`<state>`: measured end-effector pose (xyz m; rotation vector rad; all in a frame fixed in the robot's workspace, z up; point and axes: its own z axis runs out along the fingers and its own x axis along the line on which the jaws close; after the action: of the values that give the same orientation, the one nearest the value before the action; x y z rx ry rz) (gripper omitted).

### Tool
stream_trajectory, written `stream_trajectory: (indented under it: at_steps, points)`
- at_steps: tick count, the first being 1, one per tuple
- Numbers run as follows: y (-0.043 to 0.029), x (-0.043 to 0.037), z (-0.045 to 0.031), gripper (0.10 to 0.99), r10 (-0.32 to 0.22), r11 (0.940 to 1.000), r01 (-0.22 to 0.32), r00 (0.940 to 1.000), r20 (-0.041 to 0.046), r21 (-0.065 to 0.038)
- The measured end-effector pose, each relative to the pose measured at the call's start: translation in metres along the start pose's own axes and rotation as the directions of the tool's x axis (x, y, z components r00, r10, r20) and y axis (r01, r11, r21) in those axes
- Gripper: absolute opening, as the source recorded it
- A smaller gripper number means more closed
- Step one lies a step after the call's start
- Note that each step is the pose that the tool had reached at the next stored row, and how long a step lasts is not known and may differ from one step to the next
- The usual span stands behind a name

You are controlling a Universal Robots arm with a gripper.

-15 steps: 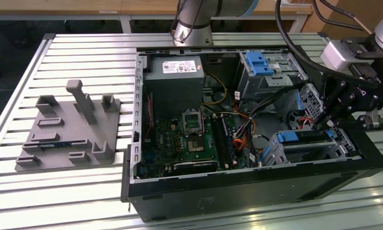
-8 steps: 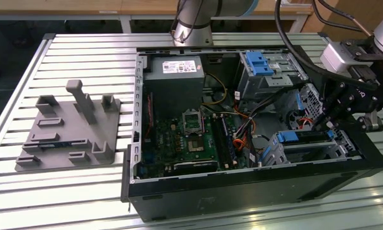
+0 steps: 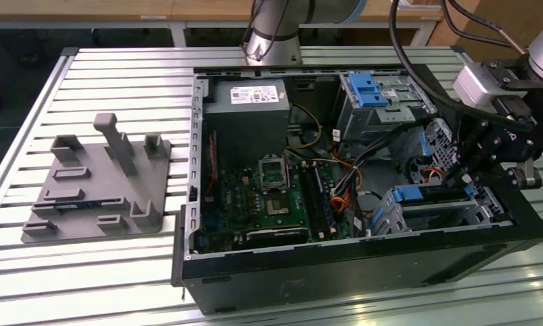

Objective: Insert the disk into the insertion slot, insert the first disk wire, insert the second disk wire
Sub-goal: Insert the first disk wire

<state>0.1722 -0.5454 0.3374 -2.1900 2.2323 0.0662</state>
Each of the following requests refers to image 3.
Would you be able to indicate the hard disk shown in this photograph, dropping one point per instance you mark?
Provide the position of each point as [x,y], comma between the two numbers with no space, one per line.
[409,195]

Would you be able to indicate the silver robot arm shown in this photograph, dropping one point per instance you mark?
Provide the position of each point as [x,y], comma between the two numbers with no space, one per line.
[276,44]

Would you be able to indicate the metal disk bay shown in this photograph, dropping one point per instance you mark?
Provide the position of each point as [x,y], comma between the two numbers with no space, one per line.
[435,217]

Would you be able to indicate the blue RAM slot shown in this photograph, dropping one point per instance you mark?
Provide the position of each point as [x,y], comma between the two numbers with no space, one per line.
[327,198]

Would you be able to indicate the black RAM slot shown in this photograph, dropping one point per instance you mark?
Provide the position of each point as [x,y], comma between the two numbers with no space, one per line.
[312,198]

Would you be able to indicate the black case fan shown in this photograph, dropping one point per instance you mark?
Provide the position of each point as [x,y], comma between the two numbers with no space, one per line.
[417,169]

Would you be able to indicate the metal optical drive cage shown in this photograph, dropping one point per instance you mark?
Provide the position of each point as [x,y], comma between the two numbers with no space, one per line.
[389,119]

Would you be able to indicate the blue drive latch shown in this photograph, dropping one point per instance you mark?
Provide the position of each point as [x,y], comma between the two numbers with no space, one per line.
[367,90]

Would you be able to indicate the black PC case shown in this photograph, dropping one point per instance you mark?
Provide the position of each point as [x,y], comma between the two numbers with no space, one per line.
[344,271]

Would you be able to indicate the CPU socket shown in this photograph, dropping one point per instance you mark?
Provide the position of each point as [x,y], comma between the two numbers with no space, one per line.
[281,206]

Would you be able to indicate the black graphics card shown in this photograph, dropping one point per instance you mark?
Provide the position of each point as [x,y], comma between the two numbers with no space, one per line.
[276,236]

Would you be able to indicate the grey power supply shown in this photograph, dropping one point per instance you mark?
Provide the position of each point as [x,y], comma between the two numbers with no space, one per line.
[250,122]

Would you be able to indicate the green motherboard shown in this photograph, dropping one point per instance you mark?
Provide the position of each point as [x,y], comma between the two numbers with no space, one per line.
[254,200]

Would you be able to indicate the grey parts rack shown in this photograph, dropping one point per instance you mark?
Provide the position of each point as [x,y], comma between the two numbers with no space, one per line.
[100,176]

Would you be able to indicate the wooden desk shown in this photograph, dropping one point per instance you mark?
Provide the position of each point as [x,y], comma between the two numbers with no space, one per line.
[118,8]

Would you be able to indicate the green RAM stick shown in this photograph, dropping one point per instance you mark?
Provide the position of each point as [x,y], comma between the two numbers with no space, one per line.
[79,205]

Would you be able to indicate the silver camera box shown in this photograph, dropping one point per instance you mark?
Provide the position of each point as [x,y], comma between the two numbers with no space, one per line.
[476,86]

